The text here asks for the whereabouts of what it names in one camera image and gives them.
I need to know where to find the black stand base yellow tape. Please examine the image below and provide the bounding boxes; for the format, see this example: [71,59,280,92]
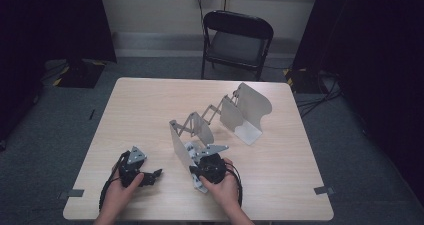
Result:
[53,58,106,89]
[283,67,321,94]

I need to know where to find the person's left hand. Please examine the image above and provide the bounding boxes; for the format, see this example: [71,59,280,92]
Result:
[99,171,145,216]

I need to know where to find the hand-held gripper cable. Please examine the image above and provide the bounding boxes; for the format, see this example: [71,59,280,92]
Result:
[224,161,244,208]
[99,151,129,213]

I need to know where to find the black cable at wall socket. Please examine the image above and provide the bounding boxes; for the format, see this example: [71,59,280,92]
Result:
[197,0,206,36]

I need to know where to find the black floor cables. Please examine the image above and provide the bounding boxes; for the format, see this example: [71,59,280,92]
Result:
[294,69,343,119]

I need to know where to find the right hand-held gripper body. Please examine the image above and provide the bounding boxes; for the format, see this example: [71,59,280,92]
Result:
[189,144,230,185]

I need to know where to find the black curtain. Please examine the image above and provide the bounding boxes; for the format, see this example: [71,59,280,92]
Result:
[293,0,424,203]
[0,0,117,143]

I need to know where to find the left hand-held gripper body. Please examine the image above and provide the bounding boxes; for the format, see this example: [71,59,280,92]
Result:
[118,145,148,189]

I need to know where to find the black folding chair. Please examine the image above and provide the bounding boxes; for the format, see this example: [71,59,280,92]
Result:
[200,10,275,82]

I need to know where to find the person's right hand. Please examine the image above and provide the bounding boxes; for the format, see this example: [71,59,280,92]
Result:
[199,158,242,209]

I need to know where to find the grey tape strip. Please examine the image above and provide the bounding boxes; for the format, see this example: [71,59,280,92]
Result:
[58,188,85,200]
[313,185,336,196]

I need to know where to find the grey metal expandable rack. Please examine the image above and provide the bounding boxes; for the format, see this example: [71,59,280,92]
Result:
[168,82,273,186]

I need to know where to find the right hand-held gripper cable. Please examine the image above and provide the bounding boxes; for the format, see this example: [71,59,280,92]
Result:
[224,161,244,208]

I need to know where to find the left hand-held gripper cable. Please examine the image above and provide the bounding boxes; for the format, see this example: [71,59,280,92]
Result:
[99,151,129,213]

